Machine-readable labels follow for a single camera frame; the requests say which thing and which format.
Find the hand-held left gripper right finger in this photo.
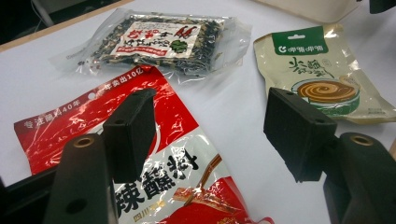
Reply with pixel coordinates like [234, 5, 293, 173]
[263, 87, 396, 224]

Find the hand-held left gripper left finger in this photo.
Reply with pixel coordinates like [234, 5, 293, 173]
[43, 88, 158, 224]

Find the red and white seasoning packet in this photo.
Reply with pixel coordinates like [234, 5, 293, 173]
[13, 64, 275, 224]

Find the white table sheet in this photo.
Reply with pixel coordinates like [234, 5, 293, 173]
[0, 0, 396, 224]

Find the beige packet with green label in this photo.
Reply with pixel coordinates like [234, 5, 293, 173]
[252, 23, 396, 125]

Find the clear packet of dark spices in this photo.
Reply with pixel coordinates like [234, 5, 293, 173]
[49, 7, 253, 85]

